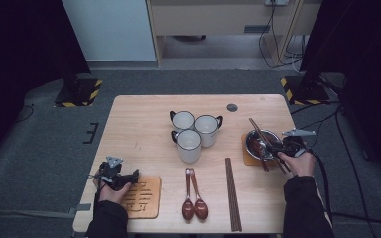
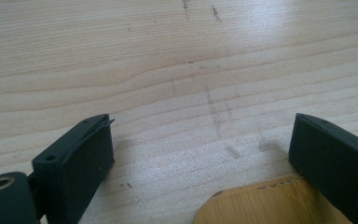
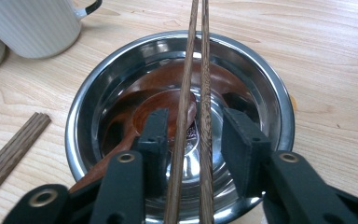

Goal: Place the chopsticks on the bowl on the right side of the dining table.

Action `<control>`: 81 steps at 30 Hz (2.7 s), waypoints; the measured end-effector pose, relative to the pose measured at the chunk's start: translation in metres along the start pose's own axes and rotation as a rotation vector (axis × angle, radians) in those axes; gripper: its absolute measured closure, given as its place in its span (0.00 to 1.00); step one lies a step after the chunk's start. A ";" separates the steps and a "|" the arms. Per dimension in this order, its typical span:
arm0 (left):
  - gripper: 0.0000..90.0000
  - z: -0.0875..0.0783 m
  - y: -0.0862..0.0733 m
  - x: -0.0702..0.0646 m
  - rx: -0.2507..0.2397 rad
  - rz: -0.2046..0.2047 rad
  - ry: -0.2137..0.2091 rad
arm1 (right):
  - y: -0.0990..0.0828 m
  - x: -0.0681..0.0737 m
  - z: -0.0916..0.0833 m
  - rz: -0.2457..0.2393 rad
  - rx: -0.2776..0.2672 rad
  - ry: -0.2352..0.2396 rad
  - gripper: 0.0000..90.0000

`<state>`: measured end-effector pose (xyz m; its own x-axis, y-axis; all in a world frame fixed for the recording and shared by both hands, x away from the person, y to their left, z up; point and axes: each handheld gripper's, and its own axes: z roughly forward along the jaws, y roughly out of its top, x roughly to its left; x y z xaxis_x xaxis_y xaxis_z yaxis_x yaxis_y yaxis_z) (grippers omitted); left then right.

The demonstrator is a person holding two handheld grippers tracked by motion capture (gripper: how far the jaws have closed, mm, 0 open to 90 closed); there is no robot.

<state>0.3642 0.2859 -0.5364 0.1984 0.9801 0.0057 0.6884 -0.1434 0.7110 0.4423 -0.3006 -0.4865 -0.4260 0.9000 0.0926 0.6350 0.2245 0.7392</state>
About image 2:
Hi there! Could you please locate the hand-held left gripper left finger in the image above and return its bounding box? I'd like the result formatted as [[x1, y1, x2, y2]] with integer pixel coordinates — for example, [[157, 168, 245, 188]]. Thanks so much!
[[32, 113, 116, 224]]

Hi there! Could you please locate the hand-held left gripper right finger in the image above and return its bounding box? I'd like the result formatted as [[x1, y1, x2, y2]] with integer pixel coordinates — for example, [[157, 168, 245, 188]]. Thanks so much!
[[288, 112, 358, 224]]

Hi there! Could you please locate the carved wooden coaster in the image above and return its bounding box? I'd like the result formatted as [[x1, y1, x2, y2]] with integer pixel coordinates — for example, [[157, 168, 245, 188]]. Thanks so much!
[[192, 173, 355, 224]]

